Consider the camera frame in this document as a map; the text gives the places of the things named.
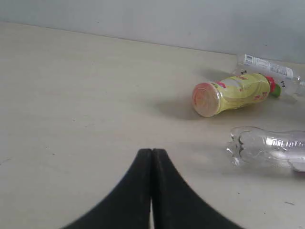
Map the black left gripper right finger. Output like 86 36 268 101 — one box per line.
151 149 241 229

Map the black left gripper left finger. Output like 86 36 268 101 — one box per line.
65 149 152 229

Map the clear cola bottle red label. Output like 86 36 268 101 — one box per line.
226 126 305 172

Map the yellow label bottle red cap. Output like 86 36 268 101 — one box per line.
192 73 282 117

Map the clear bottle green cartoon label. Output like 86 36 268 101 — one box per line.
233 54 305 104

